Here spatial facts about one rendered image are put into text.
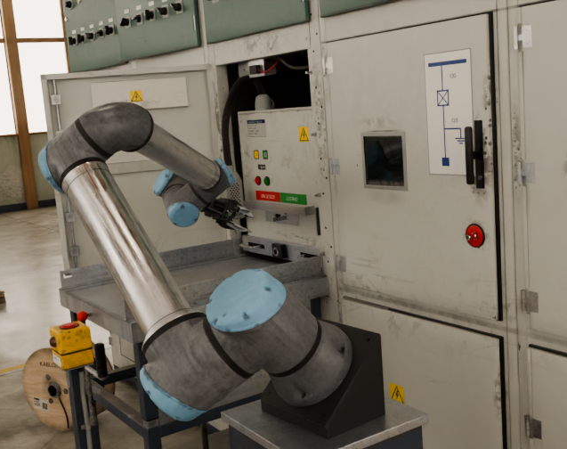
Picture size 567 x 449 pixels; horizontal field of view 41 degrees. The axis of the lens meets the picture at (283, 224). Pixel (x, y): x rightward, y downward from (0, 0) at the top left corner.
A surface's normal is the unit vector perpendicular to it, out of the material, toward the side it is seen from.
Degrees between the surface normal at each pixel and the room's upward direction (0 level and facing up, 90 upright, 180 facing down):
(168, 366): 66
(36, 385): 90
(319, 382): 93
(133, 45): 90
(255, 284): 39
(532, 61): 90
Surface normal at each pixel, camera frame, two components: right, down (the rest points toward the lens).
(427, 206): -0.82, 0.15
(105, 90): 0.25, 0.13
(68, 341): 0.56, 0.08
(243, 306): -0.52, -0.67
